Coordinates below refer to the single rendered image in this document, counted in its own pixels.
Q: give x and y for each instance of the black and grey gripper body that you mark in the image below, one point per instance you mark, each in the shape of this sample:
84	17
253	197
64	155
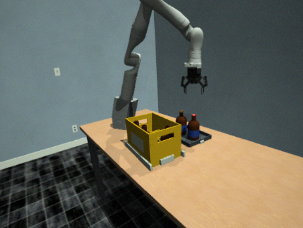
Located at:
194	73

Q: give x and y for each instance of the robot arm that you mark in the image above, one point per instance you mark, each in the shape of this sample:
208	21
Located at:
138	33

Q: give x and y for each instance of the yellow divided crate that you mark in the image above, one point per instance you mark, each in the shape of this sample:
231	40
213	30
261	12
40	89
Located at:
149	145

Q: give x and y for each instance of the brown bottle with blue band and red cap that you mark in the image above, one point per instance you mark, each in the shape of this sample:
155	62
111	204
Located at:
193	128

